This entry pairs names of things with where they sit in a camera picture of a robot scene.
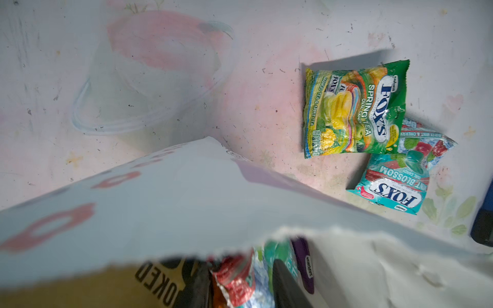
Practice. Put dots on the white patterned paper bag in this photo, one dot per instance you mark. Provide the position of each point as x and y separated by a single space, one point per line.
200 201

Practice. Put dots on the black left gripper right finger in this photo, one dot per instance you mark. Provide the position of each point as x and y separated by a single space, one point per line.
286 291

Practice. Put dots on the blue black stapler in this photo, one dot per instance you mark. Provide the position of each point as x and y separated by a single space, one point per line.
481 231

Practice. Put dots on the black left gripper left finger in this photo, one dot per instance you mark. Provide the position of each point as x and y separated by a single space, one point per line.
197 286

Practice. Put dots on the yellow kettle chips bag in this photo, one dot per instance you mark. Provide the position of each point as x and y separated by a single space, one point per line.
151 284

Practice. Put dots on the teal Fox's mint blossom candy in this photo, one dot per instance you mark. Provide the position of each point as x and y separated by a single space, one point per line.
400 181

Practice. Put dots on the green Fox's spring tea candy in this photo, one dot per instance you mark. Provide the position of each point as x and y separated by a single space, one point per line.
354 111

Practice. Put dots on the purple snack packet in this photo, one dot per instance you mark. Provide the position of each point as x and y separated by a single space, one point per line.
304 263

